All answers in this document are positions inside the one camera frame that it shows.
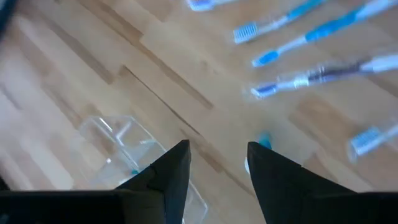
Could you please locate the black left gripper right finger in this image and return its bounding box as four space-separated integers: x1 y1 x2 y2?
247 141 357 224

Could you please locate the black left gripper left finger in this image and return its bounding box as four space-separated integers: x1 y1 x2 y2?
115 139 191 224

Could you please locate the blue toothbrush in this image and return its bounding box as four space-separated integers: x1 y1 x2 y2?
251 0 398 68
232 0 327 45
346 123 398 164

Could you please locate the purple toothbrush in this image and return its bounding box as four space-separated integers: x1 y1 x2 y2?
249 53 398 100
185 0 240 12

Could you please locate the clear acrylic organizer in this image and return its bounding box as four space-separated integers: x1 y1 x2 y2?
77 114 209 224

